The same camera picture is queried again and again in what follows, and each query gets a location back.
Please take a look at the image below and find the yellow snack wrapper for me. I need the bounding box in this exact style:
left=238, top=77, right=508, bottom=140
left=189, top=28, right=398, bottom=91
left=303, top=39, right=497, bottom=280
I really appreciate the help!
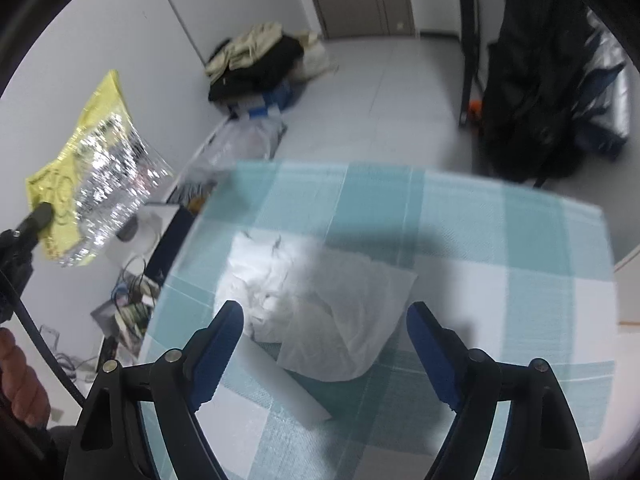
left=26, top=70, right=172, bottom=266

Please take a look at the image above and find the white plastic strip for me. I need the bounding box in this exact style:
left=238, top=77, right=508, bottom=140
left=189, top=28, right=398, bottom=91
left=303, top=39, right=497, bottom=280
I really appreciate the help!
left=234, top=335, right=332, bottom=429

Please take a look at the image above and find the white tissue bag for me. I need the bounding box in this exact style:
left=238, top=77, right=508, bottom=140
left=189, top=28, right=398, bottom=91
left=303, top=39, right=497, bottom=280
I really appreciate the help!
left=215, top=231, right=416, bottom=382

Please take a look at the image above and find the left hand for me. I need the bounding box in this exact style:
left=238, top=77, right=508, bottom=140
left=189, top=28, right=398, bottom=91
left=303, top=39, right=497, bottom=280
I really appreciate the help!
left=0, top=328, right=51, bottom=428

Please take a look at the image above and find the navy blue box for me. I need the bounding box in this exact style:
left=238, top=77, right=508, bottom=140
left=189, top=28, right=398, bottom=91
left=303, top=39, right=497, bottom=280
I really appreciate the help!
left=102, top=201, right=199, bottom=286

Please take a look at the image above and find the teal checkered tablecloth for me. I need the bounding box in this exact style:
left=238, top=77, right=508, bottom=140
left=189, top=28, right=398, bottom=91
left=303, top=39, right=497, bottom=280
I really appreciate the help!
left=142, top=162, right=617, bottom=479

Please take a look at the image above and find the grey plastic mailer bag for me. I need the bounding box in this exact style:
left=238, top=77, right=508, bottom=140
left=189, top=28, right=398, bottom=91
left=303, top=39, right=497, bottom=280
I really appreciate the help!
left=183, top=116, right=288, bottom=182

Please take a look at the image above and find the blue white shoebox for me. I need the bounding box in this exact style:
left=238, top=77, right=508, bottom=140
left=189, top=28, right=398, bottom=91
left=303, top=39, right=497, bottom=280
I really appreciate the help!
left=226, top=79, right=305, bottom=118

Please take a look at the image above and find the pile of clothes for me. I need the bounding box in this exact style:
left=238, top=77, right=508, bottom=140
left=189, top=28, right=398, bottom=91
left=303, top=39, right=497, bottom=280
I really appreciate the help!
left=205, top=22, right=337, bottom=104

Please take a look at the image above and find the black backpack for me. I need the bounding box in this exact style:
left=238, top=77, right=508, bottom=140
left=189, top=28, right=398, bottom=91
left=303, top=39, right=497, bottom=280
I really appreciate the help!
left=480, top=0, right=592, bottom=188

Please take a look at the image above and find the tangled cables clutter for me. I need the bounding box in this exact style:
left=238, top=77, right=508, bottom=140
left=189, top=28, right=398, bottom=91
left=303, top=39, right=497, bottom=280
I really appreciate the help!
left=39, top=253, right=164, bottom=376

